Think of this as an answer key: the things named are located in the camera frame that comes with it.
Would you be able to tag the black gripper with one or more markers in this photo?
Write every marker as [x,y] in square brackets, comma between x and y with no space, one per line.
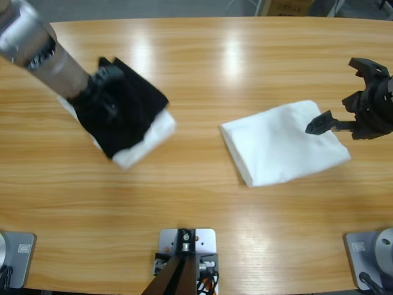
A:
[98,86]
[374,107]

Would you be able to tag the black garment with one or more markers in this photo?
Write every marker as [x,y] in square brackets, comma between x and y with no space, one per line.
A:
[135,107]

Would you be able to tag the white garment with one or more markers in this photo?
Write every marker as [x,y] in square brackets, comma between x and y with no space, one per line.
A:
[153,138]

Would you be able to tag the white t-shirt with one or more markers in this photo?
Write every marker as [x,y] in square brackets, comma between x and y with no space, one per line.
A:
[282,144]

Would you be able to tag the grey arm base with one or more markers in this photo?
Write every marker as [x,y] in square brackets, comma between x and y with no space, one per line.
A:
[21,261]
[362,255]

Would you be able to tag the brown cardboard box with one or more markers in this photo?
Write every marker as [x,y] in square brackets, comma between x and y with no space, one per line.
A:
[291,7]

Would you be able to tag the orange clamp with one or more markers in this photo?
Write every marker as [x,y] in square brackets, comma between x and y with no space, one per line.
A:
[212,284]

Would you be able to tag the white mount plate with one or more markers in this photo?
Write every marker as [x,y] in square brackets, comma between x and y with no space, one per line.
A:
[206,238]

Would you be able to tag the silver angle bracket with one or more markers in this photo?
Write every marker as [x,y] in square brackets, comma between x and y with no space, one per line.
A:
[159,265]
[206,265]

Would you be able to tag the dark camera post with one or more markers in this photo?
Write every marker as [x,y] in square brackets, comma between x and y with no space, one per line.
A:
[181,276]

